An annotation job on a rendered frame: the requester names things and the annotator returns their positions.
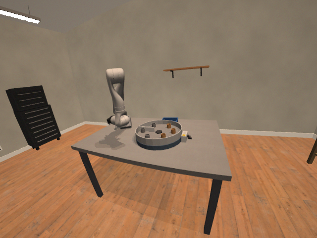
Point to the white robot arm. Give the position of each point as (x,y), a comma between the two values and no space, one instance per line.
(116,76)

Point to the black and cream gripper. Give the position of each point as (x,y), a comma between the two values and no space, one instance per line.
(109,120)

